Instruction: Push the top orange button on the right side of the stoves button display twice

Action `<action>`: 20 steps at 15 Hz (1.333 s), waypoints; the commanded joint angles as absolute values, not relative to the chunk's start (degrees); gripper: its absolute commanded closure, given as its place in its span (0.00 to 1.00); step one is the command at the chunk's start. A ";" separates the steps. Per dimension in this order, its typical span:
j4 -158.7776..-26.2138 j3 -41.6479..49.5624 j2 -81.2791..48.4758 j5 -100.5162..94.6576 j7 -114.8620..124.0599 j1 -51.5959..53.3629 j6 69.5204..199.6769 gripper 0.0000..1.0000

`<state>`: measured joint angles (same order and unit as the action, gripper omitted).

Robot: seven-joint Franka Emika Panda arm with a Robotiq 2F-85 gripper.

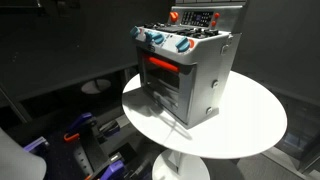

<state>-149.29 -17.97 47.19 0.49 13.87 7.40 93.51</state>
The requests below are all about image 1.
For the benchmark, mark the black keypad display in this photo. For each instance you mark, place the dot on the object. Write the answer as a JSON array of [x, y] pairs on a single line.
[[197, 18]]

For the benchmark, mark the top orange button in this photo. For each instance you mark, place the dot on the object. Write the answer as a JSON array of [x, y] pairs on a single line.
[[217, 15]]

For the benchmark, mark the round white table top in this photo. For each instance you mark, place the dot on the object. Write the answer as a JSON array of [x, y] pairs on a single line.
[[251, 120]]

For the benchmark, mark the grey toy stove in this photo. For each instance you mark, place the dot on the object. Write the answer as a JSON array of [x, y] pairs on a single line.
[[192, 95]]

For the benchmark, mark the middle teal knob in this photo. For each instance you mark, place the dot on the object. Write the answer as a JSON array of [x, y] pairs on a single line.
[[157, 38]]

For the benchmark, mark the teal knob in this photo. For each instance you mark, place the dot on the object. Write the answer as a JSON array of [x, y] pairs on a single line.
[[134, 32], [183, 44], [157, 38]]

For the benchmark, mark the right teal knob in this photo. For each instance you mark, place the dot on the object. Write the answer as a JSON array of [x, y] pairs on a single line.
[[183, 44]]

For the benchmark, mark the left teal knob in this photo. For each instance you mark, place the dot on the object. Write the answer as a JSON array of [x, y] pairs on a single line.
[[134, 32]]

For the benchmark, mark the white disc on floor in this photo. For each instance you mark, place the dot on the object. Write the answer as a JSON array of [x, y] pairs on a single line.
[[96, 86]]

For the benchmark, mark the white table base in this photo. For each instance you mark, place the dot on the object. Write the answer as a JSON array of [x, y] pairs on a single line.
[[174, 165]]

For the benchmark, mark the orange knob on back panel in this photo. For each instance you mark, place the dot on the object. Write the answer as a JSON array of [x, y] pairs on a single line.
[[173, 16]]

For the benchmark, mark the purple clamp lower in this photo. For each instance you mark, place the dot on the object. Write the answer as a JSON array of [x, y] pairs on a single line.
[[115, 168]]

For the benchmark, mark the white round object corner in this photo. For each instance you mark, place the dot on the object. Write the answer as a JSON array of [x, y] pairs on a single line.
[[18, 164]]

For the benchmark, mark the orange oven door handle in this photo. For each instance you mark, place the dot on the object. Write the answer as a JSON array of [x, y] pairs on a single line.
[[162, 64]]

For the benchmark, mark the purple clamp with orange handle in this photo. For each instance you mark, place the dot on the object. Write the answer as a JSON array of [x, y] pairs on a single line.
[[87, 121]]

